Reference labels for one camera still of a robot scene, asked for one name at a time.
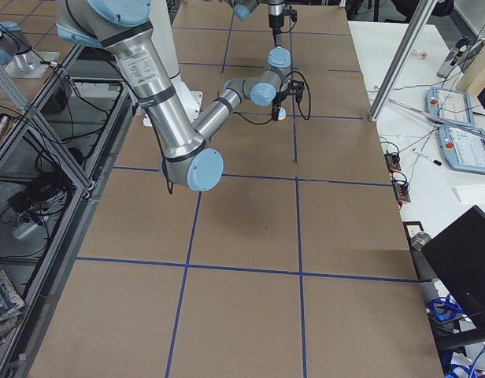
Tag lower teach pendant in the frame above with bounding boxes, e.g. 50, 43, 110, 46
439, 125, 485, 175

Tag lower orange black connector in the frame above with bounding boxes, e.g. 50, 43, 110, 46
392, 180, 411, 206

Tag white and blue bell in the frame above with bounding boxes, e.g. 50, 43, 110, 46
278, 108, 287, 120

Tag blue lanyard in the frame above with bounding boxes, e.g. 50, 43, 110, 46
429, 295, 468, 324

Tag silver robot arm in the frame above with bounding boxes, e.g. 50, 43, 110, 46
226, 0, 286, 47
56, 1, 291, 191

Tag orange black connector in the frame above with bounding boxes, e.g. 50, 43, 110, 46
384, 152, 401, 173
392, 180, 411, 206

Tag black laptop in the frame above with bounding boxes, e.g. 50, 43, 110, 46
422, 206, 485, 327

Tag white foam block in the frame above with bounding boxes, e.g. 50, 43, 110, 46
453, 184, 485, 204

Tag upper teach pendant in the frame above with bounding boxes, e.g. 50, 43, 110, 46
425, 87, 475, 127

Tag black camera cable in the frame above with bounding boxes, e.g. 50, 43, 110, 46
231, 69, 312, 125

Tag aluminium frame post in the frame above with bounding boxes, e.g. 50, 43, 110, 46
368, 0, 437, 122

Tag black marker pen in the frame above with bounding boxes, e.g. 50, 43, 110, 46
413, 149, 442, 166

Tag silver metal cup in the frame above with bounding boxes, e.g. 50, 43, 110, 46
410, 232, 432, 251

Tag teach pendant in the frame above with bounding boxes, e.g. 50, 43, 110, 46
425, 87, 475, 127
439, 125, 485, 175

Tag stack of magazines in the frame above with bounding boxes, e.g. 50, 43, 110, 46
0, 268, 25, 344

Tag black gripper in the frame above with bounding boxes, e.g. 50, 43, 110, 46
272, 92, 285, 121
268, 14, 284, 46

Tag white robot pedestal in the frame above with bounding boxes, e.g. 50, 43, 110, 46
132, 1, 202, 133

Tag aluminium side frame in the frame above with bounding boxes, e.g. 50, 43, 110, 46
0, 22, 132, 377

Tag upper orange black connector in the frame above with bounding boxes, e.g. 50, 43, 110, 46
384, 152, 401, 173

